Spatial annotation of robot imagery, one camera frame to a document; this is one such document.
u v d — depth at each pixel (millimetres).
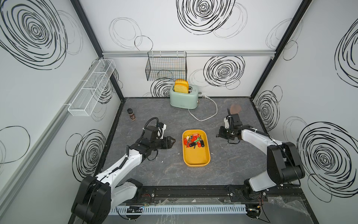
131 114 998
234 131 679
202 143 931
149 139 633
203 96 1230
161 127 766
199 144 929
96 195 393
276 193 752
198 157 867
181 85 989
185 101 1105
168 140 738
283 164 445
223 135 821
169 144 738
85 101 722
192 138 937
